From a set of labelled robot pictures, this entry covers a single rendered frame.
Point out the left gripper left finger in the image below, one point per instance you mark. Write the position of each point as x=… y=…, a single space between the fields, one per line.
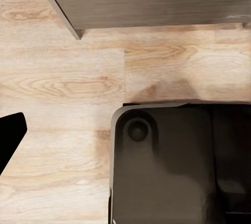
x=12 y=130

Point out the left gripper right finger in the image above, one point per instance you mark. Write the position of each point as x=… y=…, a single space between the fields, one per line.
x=243 y=128

